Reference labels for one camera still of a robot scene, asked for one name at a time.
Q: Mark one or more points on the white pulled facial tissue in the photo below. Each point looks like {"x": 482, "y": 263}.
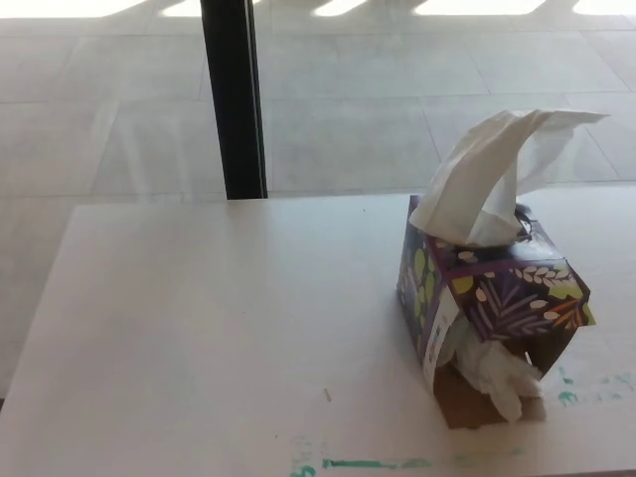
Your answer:
{"x": 477, "y": 164}

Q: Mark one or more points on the crumpled white tissue wad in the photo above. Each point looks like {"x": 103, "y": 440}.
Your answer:
{"x": 489, "y": 370}

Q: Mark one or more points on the purple floral tissue box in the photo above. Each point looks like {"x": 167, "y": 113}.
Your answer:
{"x": 502, "y": 298}

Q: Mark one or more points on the black vertical window post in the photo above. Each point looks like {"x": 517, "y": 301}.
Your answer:
{"x": 232, "y": 99}

